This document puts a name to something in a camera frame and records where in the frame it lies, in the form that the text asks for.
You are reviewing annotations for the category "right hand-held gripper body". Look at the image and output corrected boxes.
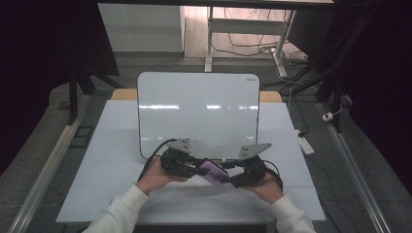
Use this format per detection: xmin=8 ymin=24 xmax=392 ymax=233
xmin=231 ymin=143 xmax=273 ymax=188

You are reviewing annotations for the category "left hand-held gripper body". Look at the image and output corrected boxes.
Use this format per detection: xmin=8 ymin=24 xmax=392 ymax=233
xmin=160 ymin=138 xmax=196 ymax=179

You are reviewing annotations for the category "purple whiteboard eraser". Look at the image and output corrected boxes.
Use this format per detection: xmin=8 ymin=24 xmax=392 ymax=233
xmin=198 ymin=160 xmax=230 ymax=187

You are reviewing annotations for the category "white whiteboard with black frame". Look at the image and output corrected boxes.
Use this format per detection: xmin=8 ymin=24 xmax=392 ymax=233
xmin=136 ymin=71 xmax=261 ymax=161

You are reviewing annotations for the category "person's right hand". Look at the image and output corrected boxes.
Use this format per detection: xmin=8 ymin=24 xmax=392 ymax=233
xmin=251 ymin=173 xmax=284 ymax=205

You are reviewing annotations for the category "person's left hand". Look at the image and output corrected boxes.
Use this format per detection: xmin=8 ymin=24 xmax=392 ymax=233
xmin=135 ymin=156 xmax=189 ymax=195

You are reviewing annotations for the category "white power strip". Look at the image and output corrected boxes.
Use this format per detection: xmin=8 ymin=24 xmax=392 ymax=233
xmin=294 ymin=129 xmax=316 ymax=155

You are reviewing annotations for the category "wooden table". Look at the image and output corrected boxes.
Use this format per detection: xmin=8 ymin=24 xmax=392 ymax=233
xmin=111 ymin=88 xmax=284 ymax=104

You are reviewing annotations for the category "black metal stand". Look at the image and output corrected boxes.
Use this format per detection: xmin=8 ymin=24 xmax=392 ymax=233
xmin=66 ymin=62 xmax=125 ymax=126
xmin=280 ymin=13 xmax=373 ymax=134

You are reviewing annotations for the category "dark curtain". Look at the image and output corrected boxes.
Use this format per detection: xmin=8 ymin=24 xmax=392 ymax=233
xmin=333 ymin=0 xmax=412 ymax=197
xmin=0 ymin=0 xmax=120 ymax=178

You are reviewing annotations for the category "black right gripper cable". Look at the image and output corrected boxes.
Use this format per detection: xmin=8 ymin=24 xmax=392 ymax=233
xmin=262 ymin=159 xmax=284 ymax=192

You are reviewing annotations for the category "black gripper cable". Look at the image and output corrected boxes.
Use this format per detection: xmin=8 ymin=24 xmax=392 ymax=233
xmin=262 ymin=159 xmax=284 ymax=192
xmin=137 ymin=138 xmax=178 ymax=183

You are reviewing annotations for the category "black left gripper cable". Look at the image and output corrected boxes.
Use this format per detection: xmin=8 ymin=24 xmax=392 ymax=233
xmin=137 ymin=138 xmax=178 ymax=183

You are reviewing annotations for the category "aluminium floor rail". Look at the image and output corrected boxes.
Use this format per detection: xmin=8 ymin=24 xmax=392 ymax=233
xmin=317 ymin=101 xmax=393 ymax=233
xmin=8 ymin=93 xmax=92 ymax=233

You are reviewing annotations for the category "white metal desk frame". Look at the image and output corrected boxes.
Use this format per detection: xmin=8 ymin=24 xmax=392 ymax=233
xmin=204 ymin=6 xmax=296 ymax=79

